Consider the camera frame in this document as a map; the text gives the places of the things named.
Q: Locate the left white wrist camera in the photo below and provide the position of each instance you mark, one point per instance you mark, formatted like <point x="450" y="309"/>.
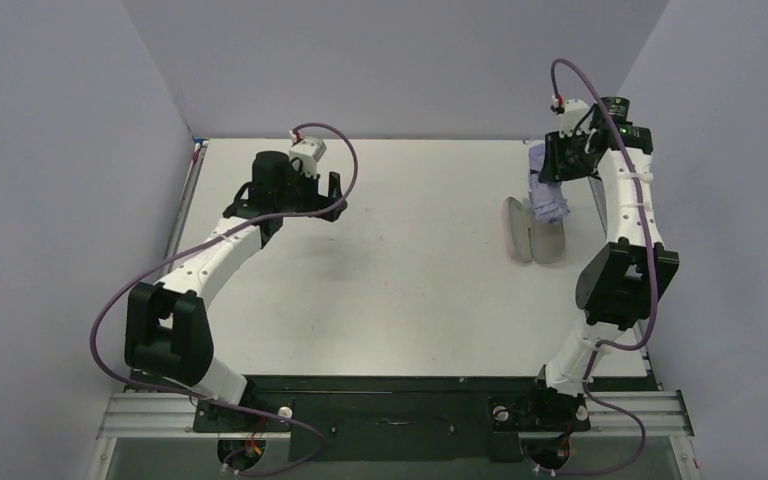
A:
<point x="305" y="155"/>

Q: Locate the lilac umbrella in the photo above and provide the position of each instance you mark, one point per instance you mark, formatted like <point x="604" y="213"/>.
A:
<point x="546" y="199"/>

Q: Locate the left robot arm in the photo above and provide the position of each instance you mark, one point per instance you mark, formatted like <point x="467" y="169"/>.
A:
<point x="167" y="329"/>

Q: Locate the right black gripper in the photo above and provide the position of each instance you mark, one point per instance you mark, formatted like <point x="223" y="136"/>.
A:
<point x="557" y="158"/>

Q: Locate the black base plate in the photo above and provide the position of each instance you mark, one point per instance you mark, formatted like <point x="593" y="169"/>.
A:
<point x="344" y="418"/>

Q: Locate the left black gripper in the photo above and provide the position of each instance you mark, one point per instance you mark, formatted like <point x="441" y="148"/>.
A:
<point x="317" y="196"/>

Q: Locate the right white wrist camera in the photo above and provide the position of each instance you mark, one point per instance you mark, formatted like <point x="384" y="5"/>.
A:
<point x="573" y="114"/>

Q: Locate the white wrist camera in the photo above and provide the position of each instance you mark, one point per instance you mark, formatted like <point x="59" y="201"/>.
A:
<point x="573" y="114"/>
<point x="305" y="155"/>

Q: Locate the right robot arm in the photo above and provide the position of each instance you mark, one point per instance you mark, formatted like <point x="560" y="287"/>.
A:
<point x="624" y="281"/>

